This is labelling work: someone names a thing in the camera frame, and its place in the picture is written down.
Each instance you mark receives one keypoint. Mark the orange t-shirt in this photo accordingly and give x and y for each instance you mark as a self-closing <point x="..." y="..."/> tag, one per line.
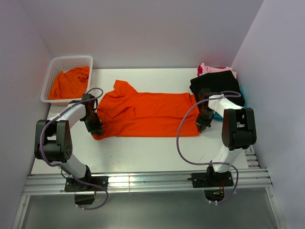
<point x="125" y="112"/>
<point x="71" y="84"/>

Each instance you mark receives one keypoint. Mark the teal folded t-shirt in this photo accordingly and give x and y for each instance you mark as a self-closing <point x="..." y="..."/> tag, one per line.
<point x="241" y="101"/>

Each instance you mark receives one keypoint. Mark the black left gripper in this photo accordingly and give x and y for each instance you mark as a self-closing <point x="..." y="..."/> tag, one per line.
<point x="98" y="126"/>

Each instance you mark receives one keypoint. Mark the orange t-shirt in basket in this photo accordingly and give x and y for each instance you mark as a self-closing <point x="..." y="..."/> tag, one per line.
<point x="71" y="84"/>

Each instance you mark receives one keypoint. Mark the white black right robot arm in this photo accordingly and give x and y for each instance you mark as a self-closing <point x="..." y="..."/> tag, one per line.
<point x="238" y="133"/>

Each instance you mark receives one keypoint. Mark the black folded t-shirt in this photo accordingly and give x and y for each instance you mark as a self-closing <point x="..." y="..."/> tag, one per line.
<point x="215" y="82"/>

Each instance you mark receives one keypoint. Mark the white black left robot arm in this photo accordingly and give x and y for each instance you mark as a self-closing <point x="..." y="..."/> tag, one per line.
<point x="53" y="143"/>

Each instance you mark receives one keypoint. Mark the aluminium table frame rail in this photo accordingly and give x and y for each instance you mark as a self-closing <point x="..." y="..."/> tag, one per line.
<point x="55" y="184"/>

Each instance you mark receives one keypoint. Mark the white plastic laundry basket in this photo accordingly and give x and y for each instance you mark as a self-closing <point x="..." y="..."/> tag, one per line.
<point x="64" y="63"/>

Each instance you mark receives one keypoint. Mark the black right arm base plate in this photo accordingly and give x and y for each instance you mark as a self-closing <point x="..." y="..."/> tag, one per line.
<point x="204" y="180"/>

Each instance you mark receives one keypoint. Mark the pink folded t-shirt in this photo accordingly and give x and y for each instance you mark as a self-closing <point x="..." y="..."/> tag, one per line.
<point x="204" y="69"/>

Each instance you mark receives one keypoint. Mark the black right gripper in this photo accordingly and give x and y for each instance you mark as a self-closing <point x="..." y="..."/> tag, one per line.
<point x="199" y="121"/>

